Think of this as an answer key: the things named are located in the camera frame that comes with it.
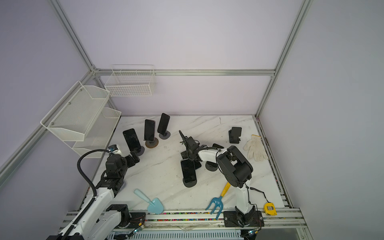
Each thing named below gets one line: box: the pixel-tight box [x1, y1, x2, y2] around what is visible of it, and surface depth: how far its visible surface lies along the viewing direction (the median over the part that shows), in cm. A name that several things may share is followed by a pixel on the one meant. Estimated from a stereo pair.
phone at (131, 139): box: [122, 128, 141, 153], surface depth 95 cm
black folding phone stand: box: [228, 127, 242, 144], surface depth 103 cm
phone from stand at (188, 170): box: [180, 158, 197, 183], surface depth 79 cm
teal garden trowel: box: [133, 188, 164, 214], surface depth 80 cm
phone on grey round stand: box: [157, 113, 171, 135], surface depth 103 cm
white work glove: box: [243, 134, 269, 162], surface depth 106 cm
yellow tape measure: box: [263, 202, 278, 216], surface depth 78 cm
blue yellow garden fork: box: [205, 182, 231, 220], surface depth 80 cm
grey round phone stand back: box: [159, 130, 171, 140], surface depth 110 cm
